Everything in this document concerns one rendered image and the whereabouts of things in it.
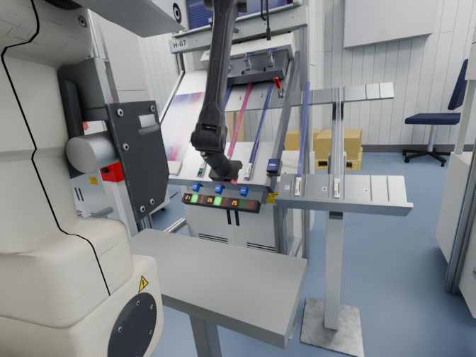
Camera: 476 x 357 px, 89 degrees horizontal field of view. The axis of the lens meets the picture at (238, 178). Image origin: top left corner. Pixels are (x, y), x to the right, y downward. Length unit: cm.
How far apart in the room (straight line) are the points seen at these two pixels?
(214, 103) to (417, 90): 384
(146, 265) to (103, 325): 10
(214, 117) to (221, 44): 18
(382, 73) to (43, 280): 419
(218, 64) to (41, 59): 40
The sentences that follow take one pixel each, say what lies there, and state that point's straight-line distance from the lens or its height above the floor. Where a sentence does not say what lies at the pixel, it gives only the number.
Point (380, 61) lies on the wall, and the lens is 425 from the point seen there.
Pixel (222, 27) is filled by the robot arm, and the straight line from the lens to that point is 70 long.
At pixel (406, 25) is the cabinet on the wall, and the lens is 404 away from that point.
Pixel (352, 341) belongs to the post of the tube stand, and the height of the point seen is 1.
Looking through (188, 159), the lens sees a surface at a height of 79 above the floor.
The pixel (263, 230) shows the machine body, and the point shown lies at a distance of 137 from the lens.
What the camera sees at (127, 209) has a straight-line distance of 174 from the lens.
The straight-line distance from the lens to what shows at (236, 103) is 121.
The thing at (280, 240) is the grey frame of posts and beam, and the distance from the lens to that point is 99.
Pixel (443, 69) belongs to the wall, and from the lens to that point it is 434.
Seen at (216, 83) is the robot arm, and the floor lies 107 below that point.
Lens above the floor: 104
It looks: 19 degrees down
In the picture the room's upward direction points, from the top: 6 degrees counter-clockwise
